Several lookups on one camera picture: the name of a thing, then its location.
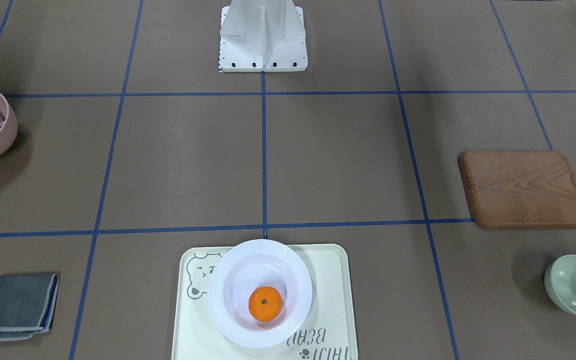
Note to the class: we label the white plate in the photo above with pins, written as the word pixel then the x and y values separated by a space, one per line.
pixel 249 266

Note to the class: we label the orange fruit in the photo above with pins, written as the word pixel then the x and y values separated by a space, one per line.
pixel 265 303

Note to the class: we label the cream bear tray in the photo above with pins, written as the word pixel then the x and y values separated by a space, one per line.
pixel 328 332

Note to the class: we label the wooden cutting board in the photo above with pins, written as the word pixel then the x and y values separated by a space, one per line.
pixel 519 189

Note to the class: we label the grey folded cloth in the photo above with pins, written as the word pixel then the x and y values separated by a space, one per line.
pixel 27 304

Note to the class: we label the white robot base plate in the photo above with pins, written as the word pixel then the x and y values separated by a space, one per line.
pixel 262 36

